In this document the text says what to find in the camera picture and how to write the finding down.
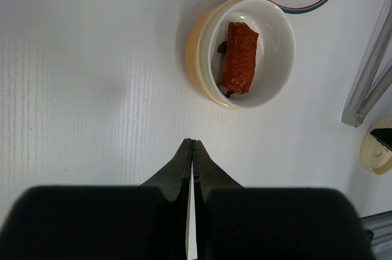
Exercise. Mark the brown sausage piece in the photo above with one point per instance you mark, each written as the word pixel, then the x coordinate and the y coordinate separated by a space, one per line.
pixel 240 60

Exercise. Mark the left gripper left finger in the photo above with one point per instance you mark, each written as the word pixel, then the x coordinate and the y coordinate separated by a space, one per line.
pixel 171 220

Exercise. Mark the aluminium front rail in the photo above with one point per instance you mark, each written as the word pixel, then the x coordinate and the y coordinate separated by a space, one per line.
pixel 378 228

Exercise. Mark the dark red meat piece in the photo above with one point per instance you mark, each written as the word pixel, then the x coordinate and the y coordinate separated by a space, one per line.
pixel 222 49

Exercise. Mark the metal food tongs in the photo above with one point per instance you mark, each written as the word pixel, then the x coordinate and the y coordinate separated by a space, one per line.
pixel 369 86

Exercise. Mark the round beige box lid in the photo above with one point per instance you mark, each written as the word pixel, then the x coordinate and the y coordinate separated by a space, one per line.
pixel 375 157

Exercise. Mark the round beige lunch box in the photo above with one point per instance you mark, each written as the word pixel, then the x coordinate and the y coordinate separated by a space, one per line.
pixel 274 59

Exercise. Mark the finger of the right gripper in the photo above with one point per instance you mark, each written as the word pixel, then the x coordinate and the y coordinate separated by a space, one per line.
pixel 383 136

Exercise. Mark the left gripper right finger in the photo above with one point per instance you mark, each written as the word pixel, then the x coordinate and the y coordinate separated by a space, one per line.
pixel 207 176

